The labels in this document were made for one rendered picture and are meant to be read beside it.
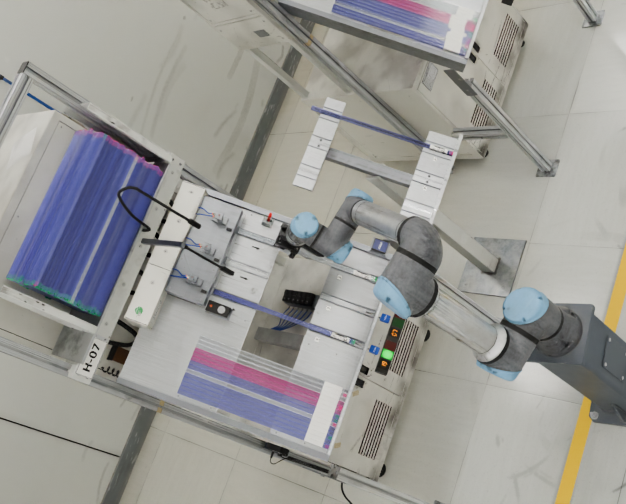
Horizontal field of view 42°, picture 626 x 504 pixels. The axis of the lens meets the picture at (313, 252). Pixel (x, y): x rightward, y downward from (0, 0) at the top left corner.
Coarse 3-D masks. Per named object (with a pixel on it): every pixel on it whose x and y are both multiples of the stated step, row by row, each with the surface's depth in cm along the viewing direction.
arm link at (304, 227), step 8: (296, 216) 236; (304, 216) 236; (312, 216) 236; (296, 224) 235; (304, 224) 235; (312, 224) 236; (320, 224) 240; (288, 232) 244; (296, 232) 236; (304, 232) 235; (312, 232) 235; (296, 240) 242; (304, 240) 239; (312, 240) 238
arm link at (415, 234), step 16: (352, 192) 240; (352, 208) 236; (368, 208) 230; (384, 208) 226; (352, 224) 239; (368, 224) 228; (384, 224) 220; (400, 224) 212; (416, 224) 208; (400, 240) 211; (416, 240) 204; (432, 240) 204; (432, 256) 203
